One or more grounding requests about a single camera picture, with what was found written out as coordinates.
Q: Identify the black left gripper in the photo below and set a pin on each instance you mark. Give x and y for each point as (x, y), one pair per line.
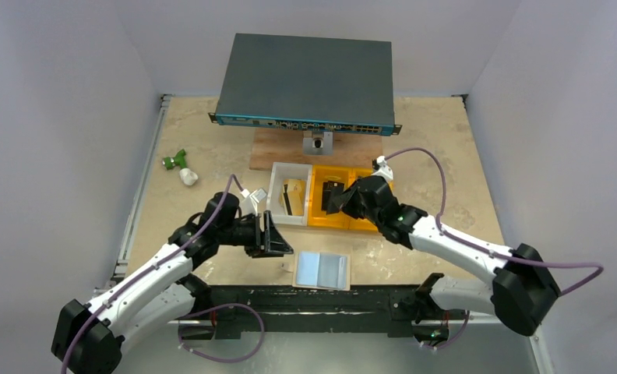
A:
(260, 234)

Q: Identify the black VIP cards stack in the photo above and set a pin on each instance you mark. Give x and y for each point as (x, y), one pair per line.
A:
(331, 189)

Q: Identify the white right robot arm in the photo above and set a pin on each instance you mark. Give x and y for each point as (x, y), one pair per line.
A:
(513, 285)

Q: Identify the black front rail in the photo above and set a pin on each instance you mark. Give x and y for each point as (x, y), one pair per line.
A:
(398, 310)

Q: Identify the gold cards stack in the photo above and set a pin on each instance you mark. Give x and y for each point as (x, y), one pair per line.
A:
(292, 196)

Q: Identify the yellow plastic bin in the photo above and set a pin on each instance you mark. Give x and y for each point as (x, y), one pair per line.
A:
(365, 173)
(316, 216)

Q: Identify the yellow middle plastic bin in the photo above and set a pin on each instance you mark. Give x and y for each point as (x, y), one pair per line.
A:
(316, 216)

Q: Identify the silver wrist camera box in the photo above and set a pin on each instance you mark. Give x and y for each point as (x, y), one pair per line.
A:
(251, 200)

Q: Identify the green white pipe fitting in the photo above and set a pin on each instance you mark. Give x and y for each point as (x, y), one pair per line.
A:
(186, 175)

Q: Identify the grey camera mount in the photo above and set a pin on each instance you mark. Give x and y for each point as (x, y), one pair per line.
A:
(317, 143)

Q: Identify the wooden board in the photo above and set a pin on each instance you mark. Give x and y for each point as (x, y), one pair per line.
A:
(286, 146)

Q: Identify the white plastic bin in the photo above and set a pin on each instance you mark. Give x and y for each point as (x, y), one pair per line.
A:
(279, 173)

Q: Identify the grey network switch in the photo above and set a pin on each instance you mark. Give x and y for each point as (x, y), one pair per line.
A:
(308, 84)

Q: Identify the yellow right plastic bin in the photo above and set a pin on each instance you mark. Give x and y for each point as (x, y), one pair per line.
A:
(365, 173)

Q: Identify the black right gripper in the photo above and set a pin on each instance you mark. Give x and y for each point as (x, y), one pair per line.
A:
(353, 196)

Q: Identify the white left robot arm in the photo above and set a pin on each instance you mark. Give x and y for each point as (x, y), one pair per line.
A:
(92, 337)

